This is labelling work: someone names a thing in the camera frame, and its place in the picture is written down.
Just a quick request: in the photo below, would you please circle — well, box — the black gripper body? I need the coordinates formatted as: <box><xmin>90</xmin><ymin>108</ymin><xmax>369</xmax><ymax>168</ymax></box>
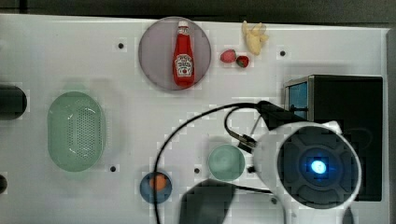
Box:
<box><xmin>255</xmin><ymin>101</ymin><xmax>304</xmax><ymax>131</ymax></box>

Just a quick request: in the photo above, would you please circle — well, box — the black toaster oven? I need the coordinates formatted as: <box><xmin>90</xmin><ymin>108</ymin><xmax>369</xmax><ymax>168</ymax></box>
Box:
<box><xmin>284</xmin><ymin>75</ymin><xmax>383</xmax><ymax>202</ymax></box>

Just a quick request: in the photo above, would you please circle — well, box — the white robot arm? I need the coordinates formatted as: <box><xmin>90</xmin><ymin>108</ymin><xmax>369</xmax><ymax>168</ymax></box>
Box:
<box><xmin>179</xmin><ymin>101</ymin><xmax>361</xmax><ymax>224</ymax></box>

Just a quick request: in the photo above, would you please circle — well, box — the red strawberry toy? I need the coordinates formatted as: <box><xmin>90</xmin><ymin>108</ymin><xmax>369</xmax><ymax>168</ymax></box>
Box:
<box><xmin>236</xmin><ymin>55</ymin><xmax>249</xmax><ymax>68</ymax></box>

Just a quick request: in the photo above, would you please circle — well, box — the green mug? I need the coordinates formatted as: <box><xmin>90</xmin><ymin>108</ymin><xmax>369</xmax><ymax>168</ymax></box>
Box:
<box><xmin>207</xmin><ymin>144</ymin><xmax>246</xmax><ymax>181</ymax></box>

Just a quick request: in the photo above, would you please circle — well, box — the pink strawberry toy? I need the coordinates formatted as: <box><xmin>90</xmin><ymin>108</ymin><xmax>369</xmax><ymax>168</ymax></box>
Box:
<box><xmin>220</xmin><ymin>49</ymin><xmax>236</xmax><ymax>63</ymax></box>

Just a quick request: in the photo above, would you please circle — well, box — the peeled banana toy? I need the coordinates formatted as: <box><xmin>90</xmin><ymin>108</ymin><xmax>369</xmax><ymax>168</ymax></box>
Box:
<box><xmin>242</xmin><ymin>21</ymin><xmax>269</xmax><ymax>56</ymax></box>

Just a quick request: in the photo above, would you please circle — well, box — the red ketchup bottle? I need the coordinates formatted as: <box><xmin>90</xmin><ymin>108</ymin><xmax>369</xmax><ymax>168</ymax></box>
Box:
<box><xmin>172</xmin><ymin>21</ymin><xmax>195</xmax><ymax>89</ymax></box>

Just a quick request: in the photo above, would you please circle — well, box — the orange egg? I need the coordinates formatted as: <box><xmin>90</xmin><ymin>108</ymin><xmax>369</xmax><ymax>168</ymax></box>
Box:
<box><xmin>149</xmin><ymin>174</ymin><xmax>167</xmax><ymax>191</ymax></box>

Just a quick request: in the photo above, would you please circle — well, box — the grey round plate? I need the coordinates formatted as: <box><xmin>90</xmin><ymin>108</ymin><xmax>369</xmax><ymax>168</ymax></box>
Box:
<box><xmin>138</xmin><ymin>17</ymin><xmax>211</xmax><ymax>91</ymax></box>

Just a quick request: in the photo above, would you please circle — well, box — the blue small bowl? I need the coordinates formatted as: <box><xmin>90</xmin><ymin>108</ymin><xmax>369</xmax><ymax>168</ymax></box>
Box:
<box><xmin>139</xmin><ymin>172</ymin><xmax>173</xmax><ymax>204</ymax></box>

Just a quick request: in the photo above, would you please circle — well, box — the green perforated colander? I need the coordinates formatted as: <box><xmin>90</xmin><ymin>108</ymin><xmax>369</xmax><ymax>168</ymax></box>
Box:
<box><xmin>48</xmin><ymin>91</ymin><xmax>106</xmax><ymax>172</ymax></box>

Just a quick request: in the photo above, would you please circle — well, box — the dark grey cylinder cup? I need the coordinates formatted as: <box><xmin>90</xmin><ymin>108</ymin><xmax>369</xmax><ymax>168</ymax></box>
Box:
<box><xmin>0</xmin><ymin>85</ymin><xmax>27</xmax><ymax>120</ymax></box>

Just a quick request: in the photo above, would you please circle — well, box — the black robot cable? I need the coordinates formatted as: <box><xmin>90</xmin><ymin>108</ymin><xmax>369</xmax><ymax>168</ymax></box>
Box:
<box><xmin>152</xmin><ymin>102</ymin><xmax>275</xmax><ymax>224</ymax></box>

